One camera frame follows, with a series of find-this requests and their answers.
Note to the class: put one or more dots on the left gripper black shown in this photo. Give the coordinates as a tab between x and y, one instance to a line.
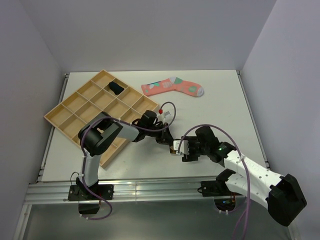
165	137

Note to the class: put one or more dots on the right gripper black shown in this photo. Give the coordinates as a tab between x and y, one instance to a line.
190	157

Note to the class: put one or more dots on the navy ankle sock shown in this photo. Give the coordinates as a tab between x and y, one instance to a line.
115	88

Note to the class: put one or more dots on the brown orange argyle sock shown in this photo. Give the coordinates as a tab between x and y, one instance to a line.
171	150

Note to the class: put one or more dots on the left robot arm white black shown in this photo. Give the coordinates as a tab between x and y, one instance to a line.
98	135

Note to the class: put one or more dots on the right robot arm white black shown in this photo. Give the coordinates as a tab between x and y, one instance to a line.
281	195

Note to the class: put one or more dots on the pink patterned sock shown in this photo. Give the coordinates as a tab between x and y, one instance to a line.
173	84

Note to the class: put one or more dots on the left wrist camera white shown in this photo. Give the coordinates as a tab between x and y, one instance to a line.
162	115

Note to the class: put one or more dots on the aluminium frame rail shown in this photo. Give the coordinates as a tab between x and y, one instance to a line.
129	190

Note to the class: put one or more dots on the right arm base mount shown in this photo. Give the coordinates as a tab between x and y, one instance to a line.
224	200

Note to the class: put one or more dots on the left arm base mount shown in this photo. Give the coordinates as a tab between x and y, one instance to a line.
88	204

